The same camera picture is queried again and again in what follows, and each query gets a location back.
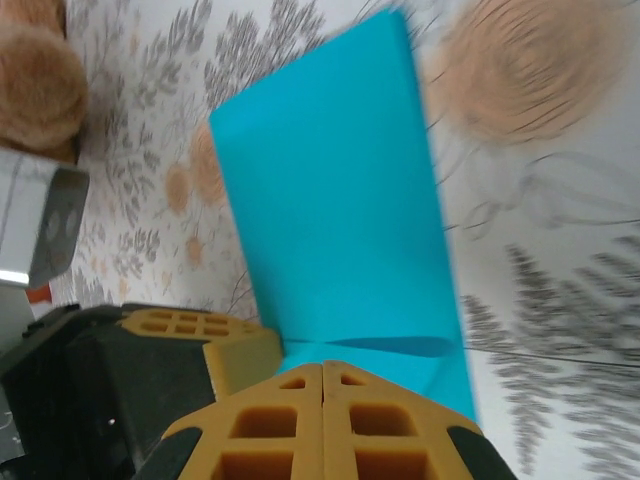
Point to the brown plush teddy bear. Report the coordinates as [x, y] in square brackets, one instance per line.
[35, 90]

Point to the floral print table mat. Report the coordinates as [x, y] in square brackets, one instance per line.
[550, 225]

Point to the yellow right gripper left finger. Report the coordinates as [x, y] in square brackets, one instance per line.
[270, 435]

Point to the blue cloth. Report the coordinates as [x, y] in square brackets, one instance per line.
[325, 200]

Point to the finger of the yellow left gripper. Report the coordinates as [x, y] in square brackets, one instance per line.
[240, 360]

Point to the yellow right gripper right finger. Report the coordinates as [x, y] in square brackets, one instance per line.
[390, 435]

